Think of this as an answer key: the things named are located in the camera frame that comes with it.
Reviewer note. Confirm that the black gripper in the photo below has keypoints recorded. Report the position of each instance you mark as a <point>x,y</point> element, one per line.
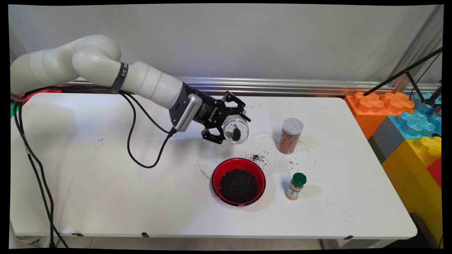
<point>213,114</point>

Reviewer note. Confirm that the clear plastic jar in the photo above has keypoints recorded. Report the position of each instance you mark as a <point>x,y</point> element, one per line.
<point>243,127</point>

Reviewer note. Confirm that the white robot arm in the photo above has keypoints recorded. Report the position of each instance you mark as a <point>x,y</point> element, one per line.
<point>91,60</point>

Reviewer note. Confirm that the scattered black seeds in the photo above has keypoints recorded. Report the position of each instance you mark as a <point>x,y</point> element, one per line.
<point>256,157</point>

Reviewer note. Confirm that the red bowl with black rim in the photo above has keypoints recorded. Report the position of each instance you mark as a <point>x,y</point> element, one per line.
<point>220,173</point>

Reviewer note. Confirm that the white-lidded jar of brown sticks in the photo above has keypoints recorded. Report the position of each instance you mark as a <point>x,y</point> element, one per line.
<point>289,139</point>

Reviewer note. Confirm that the black seeds pile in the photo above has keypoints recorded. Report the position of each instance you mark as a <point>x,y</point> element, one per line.
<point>238,186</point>

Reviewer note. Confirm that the green-capped spice bottle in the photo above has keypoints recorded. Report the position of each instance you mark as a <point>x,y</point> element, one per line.
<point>295,188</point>

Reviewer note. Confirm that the orange giant building block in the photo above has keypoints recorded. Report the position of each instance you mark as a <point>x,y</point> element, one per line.
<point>363,116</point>

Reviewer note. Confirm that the grey giant building block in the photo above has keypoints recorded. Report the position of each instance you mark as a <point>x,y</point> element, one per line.
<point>386,139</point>

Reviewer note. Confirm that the red plastic object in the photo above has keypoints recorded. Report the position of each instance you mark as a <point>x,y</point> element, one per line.
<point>49,91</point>

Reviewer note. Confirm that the black tripod stand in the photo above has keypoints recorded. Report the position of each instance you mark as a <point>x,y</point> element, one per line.
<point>406,70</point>

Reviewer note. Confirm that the blue giant building block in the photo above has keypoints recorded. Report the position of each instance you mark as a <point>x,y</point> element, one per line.
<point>413,125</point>

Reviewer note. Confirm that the yellow giant building block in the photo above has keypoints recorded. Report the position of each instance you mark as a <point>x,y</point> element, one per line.
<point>406,183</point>

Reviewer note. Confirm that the red giant building block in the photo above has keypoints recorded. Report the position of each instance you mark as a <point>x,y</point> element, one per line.
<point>436,173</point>

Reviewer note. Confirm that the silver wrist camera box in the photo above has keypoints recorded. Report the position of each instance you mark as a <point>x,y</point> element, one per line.
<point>189,113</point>

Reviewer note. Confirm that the aluminium rail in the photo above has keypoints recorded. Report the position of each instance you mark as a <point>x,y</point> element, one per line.
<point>300,86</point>

